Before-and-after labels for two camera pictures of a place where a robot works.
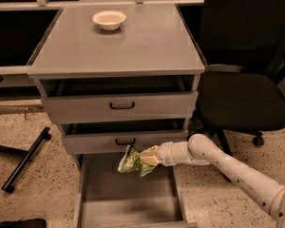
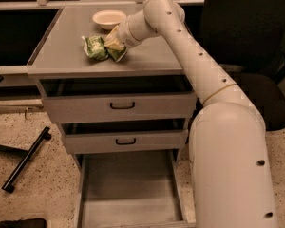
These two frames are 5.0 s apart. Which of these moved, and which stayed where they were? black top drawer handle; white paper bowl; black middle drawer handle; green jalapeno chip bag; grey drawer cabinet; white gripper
Moved: white gripper; green jalapeno chip bag
Stayed: black top drawer handle; grey drawer cabinet; black middle drawer handle; white paper bowl
